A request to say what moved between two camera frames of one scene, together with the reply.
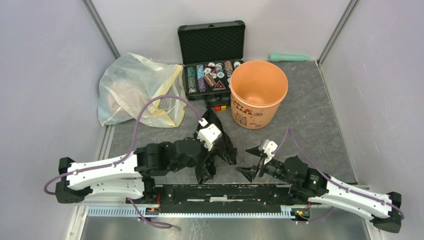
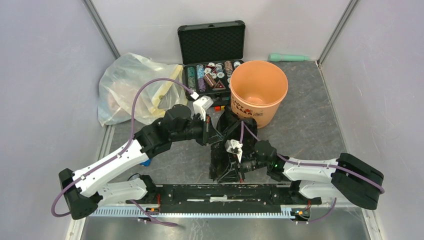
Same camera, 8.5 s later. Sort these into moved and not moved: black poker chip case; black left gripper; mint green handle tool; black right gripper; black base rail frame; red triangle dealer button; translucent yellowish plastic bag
Moved: black right gripper; black left gripper
Not moved: mint green handle tool; black base rail frame; red triangle dealer button; translucent yellowish plastic bag; black poker chip case
